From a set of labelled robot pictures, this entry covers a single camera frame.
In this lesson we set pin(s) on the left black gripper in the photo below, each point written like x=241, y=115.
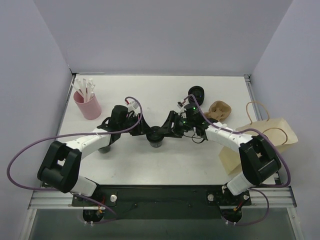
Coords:
x=138, y=125

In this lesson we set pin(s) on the black coffee cup lid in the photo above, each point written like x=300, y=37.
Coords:
x=154, y=136

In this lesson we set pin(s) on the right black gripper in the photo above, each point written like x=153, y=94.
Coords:
x=172, y=124

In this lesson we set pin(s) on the brown pulp cup carrier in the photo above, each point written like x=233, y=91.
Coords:
x=219, y=110

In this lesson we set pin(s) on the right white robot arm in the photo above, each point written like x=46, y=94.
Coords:
x=258, y=158

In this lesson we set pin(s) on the pink straw holder cup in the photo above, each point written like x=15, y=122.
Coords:
x=91, y=109

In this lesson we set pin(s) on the grey paper coffee cup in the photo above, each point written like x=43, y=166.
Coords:
x=156, y=143

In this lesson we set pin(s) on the brown paper takeout bag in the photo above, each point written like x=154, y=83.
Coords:
x=278, y=132

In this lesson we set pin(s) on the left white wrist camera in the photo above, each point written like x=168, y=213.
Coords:
x=132, y=105

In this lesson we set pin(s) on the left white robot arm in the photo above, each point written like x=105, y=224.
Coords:
x=61, y=165

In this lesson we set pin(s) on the white wrapped straws bundle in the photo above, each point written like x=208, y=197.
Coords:
x=85, y=88

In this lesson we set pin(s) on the black mounting base plate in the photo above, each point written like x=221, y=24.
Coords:
x=161, y=211

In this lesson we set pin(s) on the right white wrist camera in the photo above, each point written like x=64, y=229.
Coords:
x=181, y=105

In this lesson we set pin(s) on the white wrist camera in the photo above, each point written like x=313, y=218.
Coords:
x=181, y=105
x=132, y=105

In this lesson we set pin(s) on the stack of black lids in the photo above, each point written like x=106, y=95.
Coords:
x=198, y=92

